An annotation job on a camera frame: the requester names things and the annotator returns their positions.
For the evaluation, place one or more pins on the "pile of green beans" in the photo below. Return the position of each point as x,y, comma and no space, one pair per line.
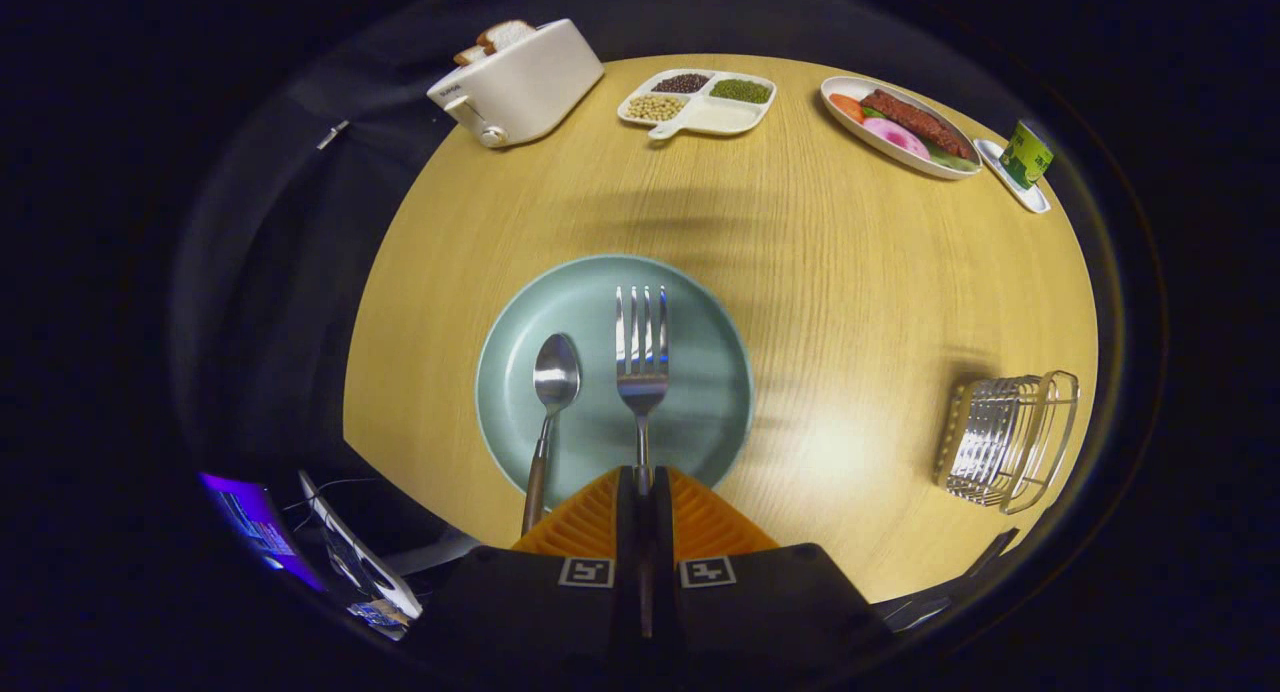
741,91

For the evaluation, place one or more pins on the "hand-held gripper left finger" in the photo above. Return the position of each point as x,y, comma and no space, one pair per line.
626,512

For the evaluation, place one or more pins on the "teal round plate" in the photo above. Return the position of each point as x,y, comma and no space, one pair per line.
700,372

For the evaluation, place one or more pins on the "toasted bread slice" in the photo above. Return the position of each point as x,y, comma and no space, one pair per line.
505,34
470,55

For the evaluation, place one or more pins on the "orange carrot piece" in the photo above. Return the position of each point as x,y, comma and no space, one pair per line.
846,108

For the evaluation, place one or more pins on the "pile of yellow soybeans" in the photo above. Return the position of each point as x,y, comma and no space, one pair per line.
655,108

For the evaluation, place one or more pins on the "brown meat slices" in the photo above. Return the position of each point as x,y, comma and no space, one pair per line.
915,122

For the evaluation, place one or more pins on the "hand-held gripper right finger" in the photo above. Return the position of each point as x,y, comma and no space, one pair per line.
662,517

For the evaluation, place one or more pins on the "pink round food slice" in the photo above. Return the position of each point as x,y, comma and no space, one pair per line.
895,137

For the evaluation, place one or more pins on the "green lettuce leaf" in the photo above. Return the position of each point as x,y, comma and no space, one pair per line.
950,160

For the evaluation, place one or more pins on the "green label water bottle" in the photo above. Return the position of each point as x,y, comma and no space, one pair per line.
1027,155

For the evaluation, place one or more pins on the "white toaster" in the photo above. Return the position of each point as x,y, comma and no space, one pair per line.
530,87

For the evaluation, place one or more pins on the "white food plate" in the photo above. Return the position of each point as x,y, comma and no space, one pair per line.
843,84

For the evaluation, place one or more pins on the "purple glowing screen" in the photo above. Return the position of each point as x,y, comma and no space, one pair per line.
255,522

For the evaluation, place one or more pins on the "white divided dish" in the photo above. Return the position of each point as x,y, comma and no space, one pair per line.
725,119

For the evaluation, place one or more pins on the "white square coaster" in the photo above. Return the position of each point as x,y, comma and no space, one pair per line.
995,162

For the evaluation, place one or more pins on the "pile of dark beans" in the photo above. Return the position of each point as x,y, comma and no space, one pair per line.
681,83

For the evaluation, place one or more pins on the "white-edged laptop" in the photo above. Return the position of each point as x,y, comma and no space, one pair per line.
365,572

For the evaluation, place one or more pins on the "silver cloth clip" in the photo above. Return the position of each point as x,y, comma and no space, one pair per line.
333,135

